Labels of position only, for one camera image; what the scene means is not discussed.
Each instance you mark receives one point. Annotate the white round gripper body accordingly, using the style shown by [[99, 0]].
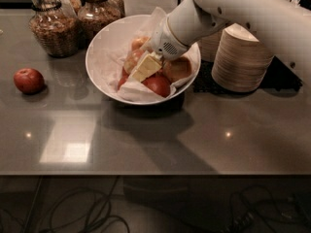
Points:
[[164, 43]]

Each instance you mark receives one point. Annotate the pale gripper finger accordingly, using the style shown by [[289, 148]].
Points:
[[141, 65]]

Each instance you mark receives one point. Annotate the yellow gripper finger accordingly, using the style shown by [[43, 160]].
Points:
[[147, 66]]

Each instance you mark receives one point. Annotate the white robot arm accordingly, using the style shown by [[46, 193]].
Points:
[[283, 27]]

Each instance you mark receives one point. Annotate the top apple in bowl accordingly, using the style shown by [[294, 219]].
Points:
[[139, 43]]

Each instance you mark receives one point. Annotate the left yellow-red apple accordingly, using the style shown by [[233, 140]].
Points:
[[132, 60]]

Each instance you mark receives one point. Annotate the front red apple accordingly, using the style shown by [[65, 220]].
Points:
[[159, 85]]

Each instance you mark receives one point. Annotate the right yellow apple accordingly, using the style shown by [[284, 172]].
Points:
[[177, 69]]

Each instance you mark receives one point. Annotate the white bowl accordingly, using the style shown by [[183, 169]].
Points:
[[103, 54]]

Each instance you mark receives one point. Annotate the red apple on table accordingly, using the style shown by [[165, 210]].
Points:
[[29, 80]]

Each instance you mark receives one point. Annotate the white paper liner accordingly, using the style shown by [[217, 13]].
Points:
[[107, 62]]

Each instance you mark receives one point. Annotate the rear stack paper bowls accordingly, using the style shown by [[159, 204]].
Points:
[[209, 46]]

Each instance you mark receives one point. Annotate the stack paper bowls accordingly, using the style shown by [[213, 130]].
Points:
[[241, 60], [209, 46]]

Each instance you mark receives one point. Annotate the middle glass granola jar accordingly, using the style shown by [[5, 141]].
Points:
[[97, 14]]

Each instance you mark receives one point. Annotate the glass granola jar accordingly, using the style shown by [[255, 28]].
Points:
[[56, 32], [97, 14]]

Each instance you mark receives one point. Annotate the front stack paper bowls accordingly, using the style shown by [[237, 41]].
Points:
[[241, 60]]

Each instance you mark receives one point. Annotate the left glass granola jar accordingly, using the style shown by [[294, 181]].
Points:
[[56, 32]]

